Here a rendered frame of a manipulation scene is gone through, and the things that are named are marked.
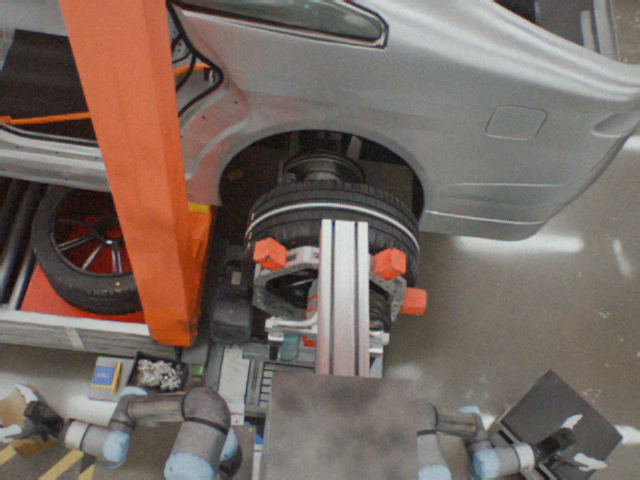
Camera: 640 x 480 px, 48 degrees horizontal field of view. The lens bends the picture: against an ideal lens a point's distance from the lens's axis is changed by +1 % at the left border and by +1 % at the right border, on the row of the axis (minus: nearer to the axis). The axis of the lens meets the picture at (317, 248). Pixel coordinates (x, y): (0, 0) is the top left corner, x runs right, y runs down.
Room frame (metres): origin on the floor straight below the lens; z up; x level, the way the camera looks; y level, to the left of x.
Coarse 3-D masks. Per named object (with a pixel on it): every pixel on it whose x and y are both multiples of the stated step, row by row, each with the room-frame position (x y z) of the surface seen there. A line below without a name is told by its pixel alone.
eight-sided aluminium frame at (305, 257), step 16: (288, 256) 1.17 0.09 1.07; (304, 256) 1.16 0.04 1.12; (368, 256) 1.21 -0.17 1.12; (256, 272) 1.14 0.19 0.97; (272, 272) 1.13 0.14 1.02; (288, 272) 1.13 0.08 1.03; (368, 272) 1.15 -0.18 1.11; (256, 288) 1.12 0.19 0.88; (384, 288) 1.16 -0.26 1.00; (400, 288) 1.18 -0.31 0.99; (256, 304) 1.12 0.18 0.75; (272, 304) 1.14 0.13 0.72; (288, 304) 1.19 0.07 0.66; (400, 304) 1.17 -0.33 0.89; (304, 320) 1.15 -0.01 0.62
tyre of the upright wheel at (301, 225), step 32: (288, 192) 1.39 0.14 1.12; (320, 192) 1.39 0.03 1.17; (352, 192) 1.41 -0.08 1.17; (384, 192) 1.46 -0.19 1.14; (256, 224) 1.30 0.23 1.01; (288, 224) 1.26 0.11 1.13; (320, 224) 1.26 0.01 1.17; (384, 224) 1.33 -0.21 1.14; (416, 224) 1.45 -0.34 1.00; (416, 256) 1.32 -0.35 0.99
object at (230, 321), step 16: (224, 272) 1.42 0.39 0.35; (240, 272) 1.40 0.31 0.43; (224, 288) 1.31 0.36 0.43; (240, 288) 1.32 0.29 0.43; (224, 304) 1.24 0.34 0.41; (240, 304) 1.26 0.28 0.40; (224, 320) 1.17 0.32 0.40; (240, 320) 1.19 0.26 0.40; (224, 336) 1.15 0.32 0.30; (240, 336) 1.15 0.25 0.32
